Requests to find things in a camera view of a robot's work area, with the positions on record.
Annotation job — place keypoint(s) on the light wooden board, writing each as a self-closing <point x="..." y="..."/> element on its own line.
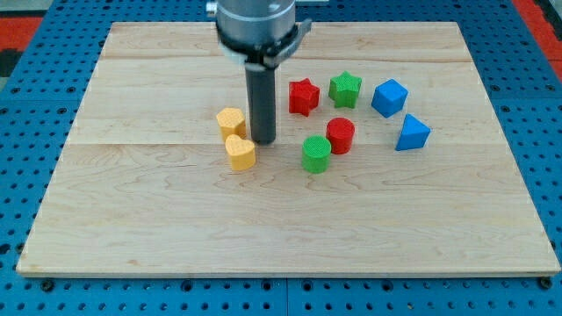
<point x="143" y="187"/>

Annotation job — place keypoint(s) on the yellow hexagon block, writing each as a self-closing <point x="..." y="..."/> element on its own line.
<point x="232" y="121"/>

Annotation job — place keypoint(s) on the red star block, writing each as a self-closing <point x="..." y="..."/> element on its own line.
<point x="304" y="96"/>

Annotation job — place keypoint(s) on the yellow heart block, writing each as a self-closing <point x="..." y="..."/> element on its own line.
<point x="241" y="153"/>

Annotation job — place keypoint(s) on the green cylinder block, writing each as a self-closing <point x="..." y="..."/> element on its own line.
<point x="316" y="151"/>

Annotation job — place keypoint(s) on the red cylinder block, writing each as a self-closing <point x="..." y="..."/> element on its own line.
<point x="340" y="132"/>

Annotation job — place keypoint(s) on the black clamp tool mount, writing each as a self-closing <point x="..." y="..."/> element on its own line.
<point x="259" y="57"/>

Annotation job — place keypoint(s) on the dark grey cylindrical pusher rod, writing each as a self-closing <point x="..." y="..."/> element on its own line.
<point x="261" y="91"/>

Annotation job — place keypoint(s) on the blue triangular prism block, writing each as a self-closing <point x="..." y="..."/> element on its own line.
<point x="413" y="134"/>

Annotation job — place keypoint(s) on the green star block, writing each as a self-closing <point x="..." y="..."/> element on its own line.
<point x="344" y="90"/>

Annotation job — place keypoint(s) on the blue cube block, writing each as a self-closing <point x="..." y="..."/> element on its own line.
<point x="389" y="98"/>

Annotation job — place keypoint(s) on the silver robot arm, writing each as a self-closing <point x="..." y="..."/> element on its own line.
<point x="260" y="35"/>

